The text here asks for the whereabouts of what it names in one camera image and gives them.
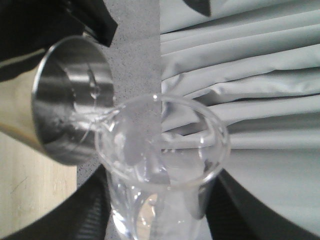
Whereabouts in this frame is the grey curtain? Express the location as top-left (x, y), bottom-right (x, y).
top-left (160, 0), bottom-right (320, 237)

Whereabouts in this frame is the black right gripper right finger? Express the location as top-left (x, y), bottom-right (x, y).
top-left (205, 171), bottom-right (319, 240)

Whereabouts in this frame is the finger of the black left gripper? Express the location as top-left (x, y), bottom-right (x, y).
top-left (183, 0), bottom-right (211, 17)
top-left (0, 0), bottom-right (118, 82)

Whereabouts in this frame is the steel double jigger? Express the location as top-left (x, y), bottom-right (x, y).
top-left (0, 36), bottom-right (114, 165)

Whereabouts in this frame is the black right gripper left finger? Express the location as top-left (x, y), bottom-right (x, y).
top-left (3, 165), bottom-right (111, 240)

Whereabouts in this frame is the wooden cutting board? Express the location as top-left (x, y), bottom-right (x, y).
top-left (0, 131), bottom-right (76, 237)

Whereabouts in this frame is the clear glass beaker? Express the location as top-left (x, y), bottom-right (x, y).
top-left (72, 93), bottom-right (232, 240)

